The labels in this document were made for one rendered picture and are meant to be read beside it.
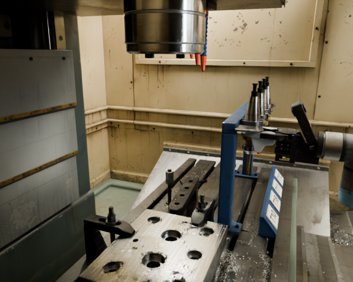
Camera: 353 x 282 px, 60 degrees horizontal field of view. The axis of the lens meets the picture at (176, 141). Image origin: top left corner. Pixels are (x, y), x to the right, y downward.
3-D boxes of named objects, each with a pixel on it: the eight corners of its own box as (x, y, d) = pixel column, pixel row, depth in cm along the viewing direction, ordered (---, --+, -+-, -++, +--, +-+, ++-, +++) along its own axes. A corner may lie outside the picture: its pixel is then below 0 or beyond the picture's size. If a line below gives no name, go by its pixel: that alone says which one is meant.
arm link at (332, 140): (344, 136, 76) (340, 130, 83) (324, 134, 78) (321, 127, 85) (339, 165, 78) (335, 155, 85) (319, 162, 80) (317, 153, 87)
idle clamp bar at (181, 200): (199, 193, 115) (199, 177, 113) (181, 230, 91) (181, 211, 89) (186, 191, 116) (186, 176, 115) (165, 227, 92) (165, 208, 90)
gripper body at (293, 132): (272, 160, 84) (320, 167, 80) (275, 130, 82) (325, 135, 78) (274, 153, 91) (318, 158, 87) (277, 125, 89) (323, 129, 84)
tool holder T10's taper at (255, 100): (244, 117, 89) (245, 94, 88) (259, 118, 89) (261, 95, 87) (244, 121, 85) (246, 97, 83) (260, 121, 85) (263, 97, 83)
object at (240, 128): (264, 129, 84) (264, 126, 83) (262, 134, 79) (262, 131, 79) (238, 127, 86) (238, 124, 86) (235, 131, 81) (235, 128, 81)
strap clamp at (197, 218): (213, 231, 90) (215, 184, 86) (200, 258, 79) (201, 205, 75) (202, 229, 92) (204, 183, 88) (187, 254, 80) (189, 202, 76)
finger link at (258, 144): (240, 153, 85) (274, 155, 83) (241, 132, 83) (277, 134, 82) (239, 149, 88) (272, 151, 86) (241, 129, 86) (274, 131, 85)
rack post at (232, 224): (242, 226, 93) (249, 132, 85) (239, 235, 89) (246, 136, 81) (210, 220, 97) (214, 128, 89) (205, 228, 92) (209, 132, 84)
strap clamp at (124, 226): (137, 262, 77) (135, 208, 73) (131, 270, 74) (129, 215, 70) (93, 250, 81) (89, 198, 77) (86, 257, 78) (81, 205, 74)
